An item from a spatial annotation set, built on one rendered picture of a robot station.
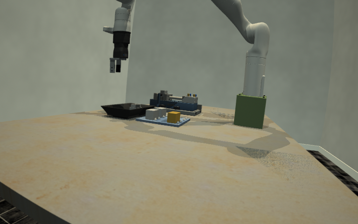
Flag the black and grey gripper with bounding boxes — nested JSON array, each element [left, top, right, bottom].
[[103, 20, 131, 73]]

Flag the yellow-orange block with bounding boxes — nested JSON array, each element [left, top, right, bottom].
[[167, 112, 180, 123]]

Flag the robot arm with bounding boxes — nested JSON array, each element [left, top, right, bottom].
[[115, 0, 270, 97]]

